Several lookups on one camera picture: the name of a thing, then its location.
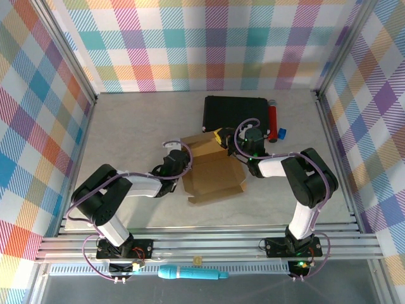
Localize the brown cardboard paper box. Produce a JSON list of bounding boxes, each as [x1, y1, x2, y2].
[[180, 132, 247, 207]]

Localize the red cylindrical bottle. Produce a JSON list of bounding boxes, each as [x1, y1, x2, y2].
[[267, 99, 280, 143]]

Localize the black flat case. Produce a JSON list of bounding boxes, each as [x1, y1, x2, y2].
[[202, 96, 270, 134]]

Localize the teal marker pen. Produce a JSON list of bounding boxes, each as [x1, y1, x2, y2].
[[158, 264, 230, 281]]

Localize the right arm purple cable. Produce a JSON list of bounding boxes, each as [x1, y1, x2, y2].
[[233, 117, 332, 281]]

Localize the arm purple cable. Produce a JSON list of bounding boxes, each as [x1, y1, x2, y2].
[[65, 141, 195, 281], [233, 117, 332, 281]]

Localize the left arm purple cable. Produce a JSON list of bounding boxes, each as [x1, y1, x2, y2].
[[65, 141, 195, 281]]

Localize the aluminium frame front rails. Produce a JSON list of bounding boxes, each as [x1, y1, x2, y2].
[[36, 222, 385, 263]]

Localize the aluminium frame side rail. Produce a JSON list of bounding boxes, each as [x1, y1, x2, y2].
[[315, 90, 363, 234]]

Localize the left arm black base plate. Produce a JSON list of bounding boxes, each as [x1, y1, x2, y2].
[[96, 239, 154, 261]]

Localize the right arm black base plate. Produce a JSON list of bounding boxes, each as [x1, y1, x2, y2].
[[264, 236, 323, 258]]

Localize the aluminium frame corner post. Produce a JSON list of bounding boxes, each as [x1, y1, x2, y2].
[[315, 0, 379, 99], [33, 0, 97, 104]]

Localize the white slotted cable duct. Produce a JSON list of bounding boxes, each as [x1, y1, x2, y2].
[[47, 263, 292, 277]]

